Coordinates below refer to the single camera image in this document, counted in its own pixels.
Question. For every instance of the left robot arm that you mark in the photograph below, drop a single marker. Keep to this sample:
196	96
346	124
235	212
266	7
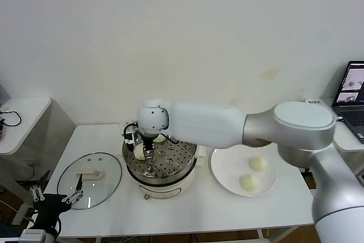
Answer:
31	236

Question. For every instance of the stainless steel steamer basket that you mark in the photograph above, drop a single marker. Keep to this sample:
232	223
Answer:
176	154

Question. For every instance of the white power strip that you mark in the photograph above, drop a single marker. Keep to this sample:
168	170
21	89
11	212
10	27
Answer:
312	101

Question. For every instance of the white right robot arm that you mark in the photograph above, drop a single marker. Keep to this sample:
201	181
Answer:
256	126

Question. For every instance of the cream electric cooker pot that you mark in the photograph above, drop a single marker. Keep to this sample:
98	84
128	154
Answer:
159	190

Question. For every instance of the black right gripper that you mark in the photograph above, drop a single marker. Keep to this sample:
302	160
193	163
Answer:
148	140

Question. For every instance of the white round plate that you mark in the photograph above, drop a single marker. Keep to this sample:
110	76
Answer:
227	180

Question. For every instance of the white steamed baozi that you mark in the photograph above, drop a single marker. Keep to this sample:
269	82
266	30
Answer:
258	164
138	152
159	139
250	183

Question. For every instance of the grey open laptop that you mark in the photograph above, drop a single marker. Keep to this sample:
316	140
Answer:
352	117

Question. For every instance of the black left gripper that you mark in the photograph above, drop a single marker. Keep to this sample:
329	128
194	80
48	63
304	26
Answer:
49	207

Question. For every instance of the white side table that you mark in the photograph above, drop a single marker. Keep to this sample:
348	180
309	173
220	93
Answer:
28	117

